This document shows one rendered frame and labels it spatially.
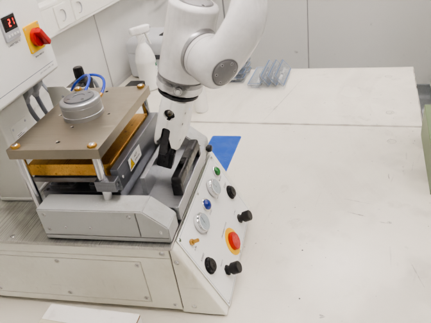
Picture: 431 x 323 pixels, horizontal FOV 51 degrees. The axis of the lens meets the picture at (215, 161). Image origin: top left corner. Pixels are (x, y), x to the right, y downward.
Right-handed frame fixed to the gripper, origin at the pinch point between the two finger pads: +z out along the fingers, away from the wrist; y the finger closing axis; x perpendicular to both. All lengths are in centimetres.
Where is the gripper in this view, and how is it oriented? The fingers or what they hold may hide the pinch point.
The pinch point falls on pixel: (166, 157)
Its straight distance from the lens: 90.6
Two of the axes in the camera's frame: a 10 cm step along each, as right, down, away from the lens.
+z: -2.1, 7.9, 5.7
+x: -9.6, -2.8, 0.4
